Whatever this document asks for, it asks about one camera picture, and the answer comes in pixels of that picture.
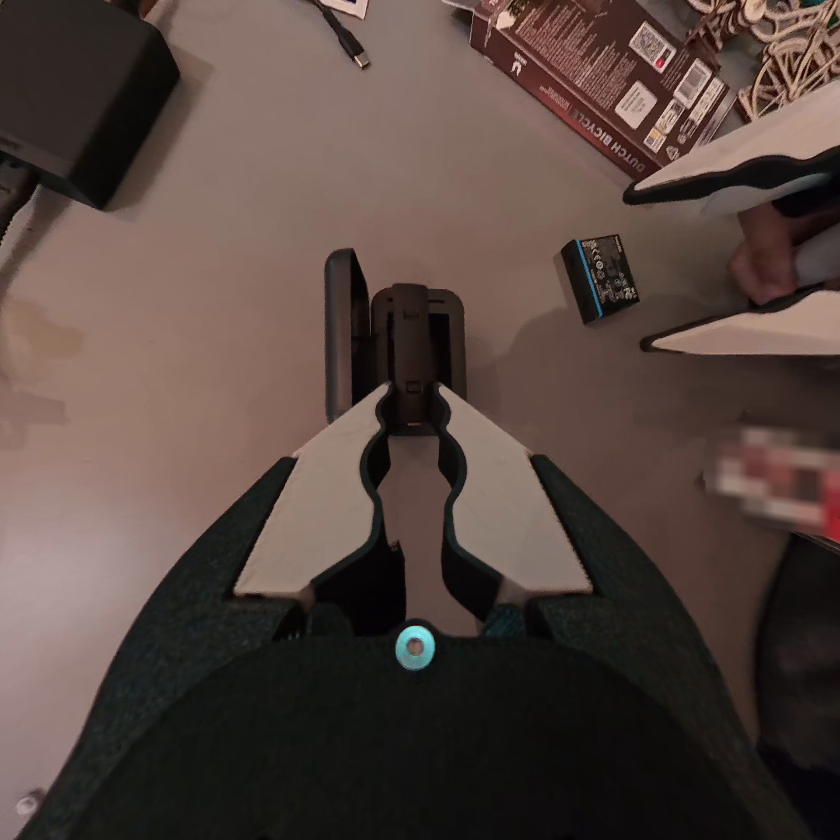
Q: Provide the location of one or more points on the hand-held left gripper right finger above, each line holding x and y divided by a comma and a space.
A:
512, 512

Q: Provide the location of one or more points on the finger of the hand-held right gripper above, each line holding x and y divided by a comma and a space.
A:
754, 144
754, 334

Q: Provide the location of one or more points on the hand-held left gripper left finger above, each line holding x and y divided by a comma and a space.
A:
315, 505

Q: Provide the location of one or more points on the black battery charging case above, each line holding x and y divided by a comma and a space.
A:
341, 328

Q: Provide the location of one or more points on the person's right hand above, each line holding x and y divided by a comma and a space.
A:
764, 256

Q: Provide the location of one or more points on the wooden bicycle model parts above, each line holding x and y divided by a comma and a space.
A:
787, 59

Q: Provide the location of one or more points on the brown cardboard box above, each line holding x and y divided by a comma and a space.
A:
590, 65

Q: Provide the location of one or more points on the black power adapter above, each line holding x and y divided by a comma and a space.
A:
85, 85

